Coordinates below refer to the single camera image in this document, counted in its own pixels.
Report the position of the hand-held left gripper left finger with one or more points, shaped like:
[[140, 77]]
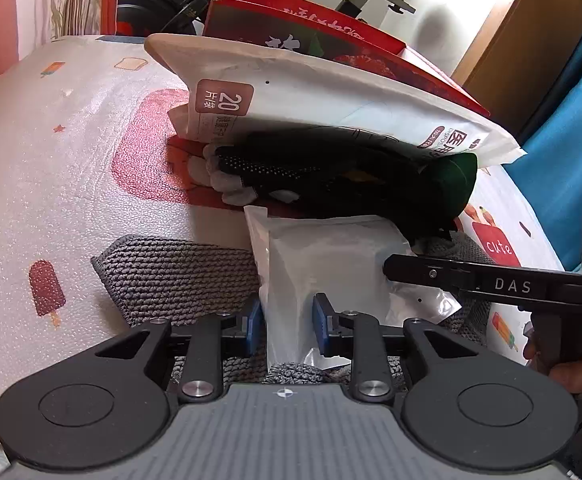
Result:
[[253, 330]]

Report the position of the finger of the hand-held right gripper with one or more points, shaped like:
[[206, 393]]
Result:
[[436, 272]]

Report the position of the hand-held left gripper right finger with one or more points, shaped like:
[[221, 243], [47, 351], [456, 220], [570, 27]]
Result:
[[321, 325]]

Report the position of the white plastic packet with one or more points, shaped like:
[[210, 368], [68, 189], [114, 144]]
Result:
[[321, 255]]

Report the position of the green cloth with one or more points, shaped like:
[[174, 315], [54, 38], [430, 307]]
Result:
[[453, 180]]

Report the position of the red strawberry print box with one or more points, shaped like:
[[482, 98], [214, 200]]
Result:
[[371, 45]]

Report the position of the grey knitted cloth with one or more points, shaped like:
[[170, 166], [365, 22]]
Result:
[[171, 270]]

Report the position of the blue cloth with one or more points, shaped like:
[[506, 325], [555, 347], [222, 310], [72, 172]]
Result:
[[561, 150]]

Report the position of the large white mask pouch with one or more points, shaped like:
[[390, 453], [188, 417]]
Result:
[[321, 90]]

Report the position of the wooden cabinet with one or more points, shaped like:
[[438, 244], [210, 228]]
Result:
[[521, 35]]

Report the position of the printed bed mat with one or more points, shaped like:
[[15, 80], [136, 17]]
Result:
[[61, 160]]

